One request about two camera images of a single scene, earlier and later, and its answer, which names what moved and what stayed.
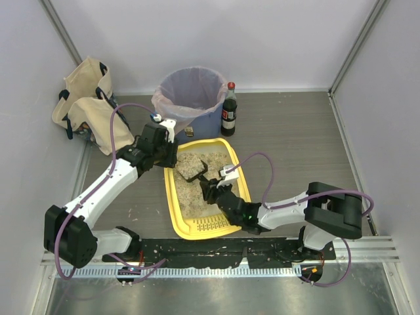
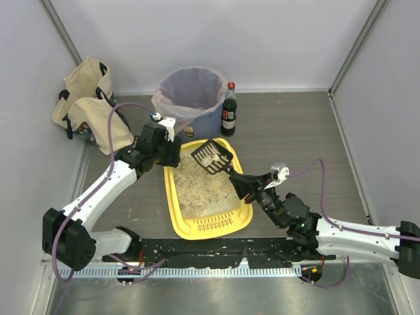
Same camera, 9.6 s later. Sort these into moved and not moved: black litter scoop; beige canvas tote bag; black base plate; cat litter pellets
Moved: black litter scoop
Not moved: beige canvas tote bag; black base plate; cat litter pellets
